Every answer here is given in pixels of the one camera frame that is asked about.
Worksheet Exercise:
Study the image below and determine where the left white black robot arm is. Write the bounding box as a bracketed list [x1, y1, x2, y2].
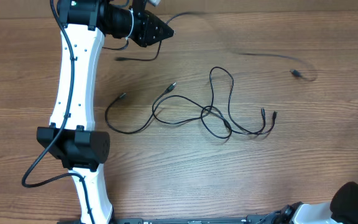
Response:
[37, 0, 174, 223]

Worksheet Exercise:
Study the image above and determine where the black USB cable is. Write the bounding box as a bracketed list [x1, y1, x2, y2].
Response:
[115, 11, 318, 82]
[152, 66, 267, 136]
[104, 66, 278, 140]

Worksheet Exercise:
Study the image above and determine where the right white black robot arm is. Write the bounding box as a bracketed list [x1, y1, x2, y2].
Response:
[273, 182, 358, 224]

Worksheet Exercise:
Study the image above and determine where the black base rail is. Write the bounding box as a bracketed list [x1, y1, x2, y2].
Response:
[111, 213, 290, 224]

